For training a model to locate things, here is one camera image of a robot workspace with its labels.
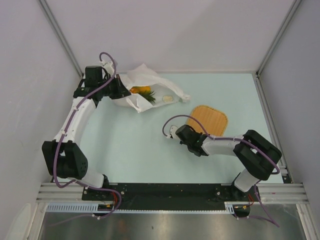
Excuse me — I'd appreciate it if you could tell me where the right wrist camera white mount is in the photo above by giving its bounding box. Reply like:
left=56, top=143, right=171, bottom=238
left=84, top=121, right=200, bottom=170
left=166, top=125, right=179, bottom=140

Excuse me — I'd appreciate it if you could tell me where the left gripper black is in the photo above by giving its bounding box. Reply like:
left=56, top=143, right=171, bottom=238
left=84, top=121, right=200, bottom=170
left=98, top=74, right=131, bottom=100

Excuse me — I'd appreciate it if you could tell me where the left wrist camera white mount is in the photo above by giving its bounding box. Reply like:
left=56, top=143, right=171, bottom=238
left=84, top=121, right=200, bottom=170
left=100, top=60, right=115, bottom=75

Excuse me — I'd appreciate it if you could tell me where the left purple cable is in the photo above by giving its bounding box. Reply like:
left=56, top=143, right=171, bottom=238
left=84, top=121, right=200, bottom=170
left=48, top=51, right=123, bottom=227

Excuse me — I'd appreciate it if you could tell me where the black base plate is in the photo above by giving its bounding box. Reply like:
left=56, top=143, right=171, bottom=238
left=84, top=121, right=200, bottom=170
left=81, top=182, right=261, bottom=211

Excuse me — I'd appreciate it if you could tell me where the purple cable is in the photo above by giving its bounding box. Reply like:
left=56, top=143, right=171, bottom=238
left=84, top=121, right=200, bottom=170
left=162, top=114, right=281, bottom=228
left=48, top=51, right=123, bottom=227

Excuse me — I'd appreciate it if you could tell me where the fake orange fruit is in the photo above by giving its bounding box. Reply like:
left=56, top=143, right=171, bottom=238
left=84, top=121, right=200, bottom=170
left=130, top=86, right=151, bottom=94

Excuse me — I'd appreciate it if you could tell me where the fake pineapple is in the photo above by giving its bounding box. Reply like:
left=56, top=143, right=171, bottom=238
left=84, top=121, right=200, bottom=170
left=139, top=90, right=156, bottom=104

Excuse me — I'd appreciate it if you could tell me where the woven bamboo tray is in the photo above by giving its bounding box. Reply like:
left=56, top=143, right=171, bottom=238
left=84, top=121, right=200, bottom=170
left=190, top=105, right=228, bottom=137

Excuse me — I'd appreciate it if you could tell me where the aluminium front rail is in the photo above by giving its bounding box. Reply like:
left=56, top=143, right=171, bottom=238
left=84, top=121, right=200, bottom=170
left=36, top=183, right=309, bottom=205

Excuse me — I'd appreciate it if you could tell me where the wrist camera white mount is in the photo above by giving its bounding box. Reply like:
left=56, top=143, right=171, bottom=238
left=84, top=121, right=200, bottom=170
left=100, top=60, right=115, bottom=75
left=166, top=125, right=179, bottom=140

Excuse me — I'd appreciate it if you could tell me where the left aluminium corner post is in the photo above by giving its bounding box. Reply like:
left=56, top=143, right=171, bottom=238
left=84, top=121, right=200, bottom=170
left=37, top=0, right=83, bottom=78

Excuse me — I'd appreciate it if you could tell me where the right aluminium corner post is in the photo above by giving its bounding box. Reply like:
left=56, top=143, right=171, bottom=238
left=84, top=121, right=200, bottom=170
left=255, top=0, right=304, bottom=77

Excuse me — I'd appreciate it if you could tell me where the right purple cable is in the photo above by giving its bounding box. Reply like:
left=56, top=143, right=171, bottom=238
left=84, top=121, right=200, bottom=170
left=162, top=114, right=281, bottom=228

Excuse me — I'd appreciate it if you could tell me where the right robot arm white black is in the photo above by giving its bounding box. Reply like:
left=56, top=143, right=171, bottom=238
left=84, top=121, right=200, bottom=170
left=169, top=124, right=282, bottom=201

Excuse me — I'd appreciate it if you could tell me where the pale fake fruit slice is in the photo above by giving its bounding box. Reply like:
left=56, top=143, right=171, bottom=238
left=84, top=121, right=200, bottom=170
left=162, top=95, right=174, bottom=103

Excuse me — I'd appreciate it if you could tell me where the right aluminium side rail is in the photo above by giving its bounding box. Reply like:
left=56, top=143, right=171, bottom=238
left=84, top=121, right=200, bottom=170
left=252, top=73, right=293, bottom=184

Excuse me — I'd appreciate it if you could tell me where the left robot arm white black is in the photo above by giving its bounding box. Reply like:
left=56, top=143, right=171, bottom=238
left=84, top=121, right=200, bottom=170
left=41, top=61, right=131, bottom=200

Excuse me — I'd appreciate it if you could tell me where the white plastic bag lemon print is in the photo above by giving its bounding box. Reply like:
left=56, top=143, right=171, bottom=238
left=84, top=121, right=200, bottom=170
left=112, top=64, right=191, bottom=113

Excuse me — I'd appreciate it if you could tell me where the white slotted cable duct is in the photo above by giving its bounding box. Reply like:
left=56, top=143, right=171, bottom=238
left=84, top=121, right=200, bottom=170
left=46, top=203, right=240, bottom=214

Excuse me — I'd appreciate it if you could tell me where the aluminium corner post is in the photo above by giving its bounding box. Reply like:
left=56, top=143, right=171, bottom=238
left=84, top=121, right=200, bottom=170
left=37, top=0, right=83, bottom=78
left=255, top=0, right=304, bottom=77

